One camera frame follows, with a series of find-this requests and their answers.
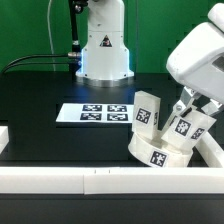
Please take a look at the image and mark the white marker sheet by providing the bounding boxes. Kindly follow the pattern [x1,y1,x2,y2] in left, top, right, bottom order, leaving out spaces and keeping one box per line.
[56,103,133,123]

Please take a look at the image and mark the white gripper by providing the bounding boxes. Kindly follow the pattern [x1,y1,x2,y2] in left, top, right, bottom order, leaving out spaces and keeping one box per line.
[166,3,224,117]

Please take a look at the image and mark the black cable lower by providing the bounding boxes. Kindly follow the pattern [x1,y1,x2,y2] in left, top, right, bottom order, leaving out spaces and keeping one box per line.
[0,60,82,76]

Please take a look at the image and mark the black cable upper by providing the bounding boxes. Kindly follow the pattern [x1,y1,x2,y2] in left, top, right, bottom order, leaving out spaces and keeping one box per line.
[0,51,82,75]

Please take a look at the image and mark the white thin cable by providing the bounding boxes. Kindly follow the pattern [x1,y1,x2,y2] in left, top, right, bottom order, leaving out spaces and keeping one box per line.
[46,0,57,72]

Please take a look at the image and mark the white left fence bar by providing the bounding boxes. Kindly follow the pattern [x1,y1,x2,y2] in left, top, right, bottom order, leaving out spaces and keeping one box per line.
[0,126,9,154]

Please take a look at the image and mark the black cable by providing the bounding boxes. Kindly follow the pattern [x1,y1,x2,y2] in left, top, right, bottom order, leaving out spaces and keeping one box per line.
[0,60,82,76]
[0,51,82,75]

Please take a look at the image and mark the white front fence bar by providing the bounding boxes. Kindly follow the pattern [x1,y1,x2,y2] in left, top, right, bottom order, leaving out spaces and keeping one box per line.
[0,167,224,194]

